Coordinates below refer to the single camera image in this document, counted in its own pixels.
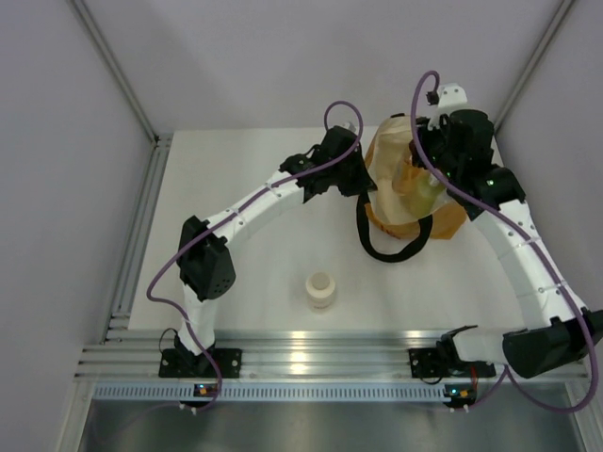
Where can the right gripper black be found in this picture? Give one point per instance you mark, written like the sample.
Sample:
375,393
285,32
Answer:
427,132

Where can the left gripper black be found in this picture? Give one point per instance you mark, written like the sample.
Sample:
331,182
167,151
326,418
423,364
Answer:
364,184

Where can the tan canvas bag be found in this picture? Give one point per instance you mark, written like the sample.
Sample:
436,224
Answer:
389,212

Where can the orange bottle pink cap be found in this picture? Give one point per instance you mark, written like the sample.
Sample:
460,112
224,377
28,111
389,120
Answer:
405,177

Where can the cream jar bottle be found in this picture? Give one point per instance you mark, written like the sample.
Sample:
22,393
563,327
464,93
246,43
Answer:
320,290

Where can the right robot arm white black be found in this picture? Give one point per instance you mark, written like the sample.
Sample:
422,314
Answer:
557,328

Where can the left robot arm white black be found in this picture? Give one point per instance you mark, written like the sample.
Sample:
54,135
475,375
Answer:
206,268

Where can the green bottle white cap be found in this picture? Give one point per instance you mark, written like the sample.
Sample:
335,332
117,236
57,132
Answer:
424,194

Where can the right aluminium frame post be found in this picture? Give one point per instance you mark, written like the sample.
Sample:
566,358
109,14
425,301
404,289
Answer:
538,51

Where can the aluminium frame post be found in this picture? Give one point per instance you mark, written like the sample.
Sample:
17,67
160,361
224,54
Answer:
85,17
538,51

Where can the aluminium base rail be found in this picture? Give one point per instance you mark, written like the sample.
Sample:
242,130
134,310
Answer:
268,355

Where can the left aluminium frame post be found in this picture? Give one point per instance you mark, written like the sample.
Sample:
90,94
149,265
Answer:
85,17

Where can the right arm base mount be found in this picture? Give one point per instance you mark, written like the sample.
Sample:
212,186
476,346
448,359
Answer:
427,365

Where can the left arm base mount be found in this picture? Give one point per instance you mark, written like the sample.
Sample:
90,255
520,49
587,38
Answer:
182,364

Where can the grey slotted cable duct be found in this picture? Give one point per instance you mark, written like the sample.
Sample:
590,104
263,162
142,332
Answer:
280,391

